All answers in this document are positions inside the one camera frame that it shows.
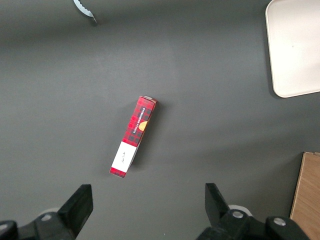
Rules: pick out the white plastic tray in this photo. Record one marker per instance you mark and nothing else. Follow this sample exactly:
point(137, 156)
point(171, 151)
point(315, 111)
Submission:
point(293, 47)

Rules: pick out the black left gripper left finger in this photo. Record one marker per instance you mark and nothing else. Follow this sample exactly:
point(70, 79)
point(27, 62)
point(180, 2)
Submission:
point(75, 210)

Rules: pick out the red plaid shortbread box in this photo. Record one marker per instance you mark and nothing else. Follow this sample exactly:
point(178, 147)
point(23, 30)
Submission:
point(133, 137)

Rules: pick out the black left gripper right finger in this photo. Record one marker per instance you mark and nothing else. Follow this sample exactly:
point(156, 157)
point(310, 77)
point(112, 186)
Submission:
point(225, 217)

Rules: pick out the light wooden board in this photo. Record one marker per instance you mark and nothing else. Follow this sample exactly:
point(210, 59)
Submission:
point(307, 197)

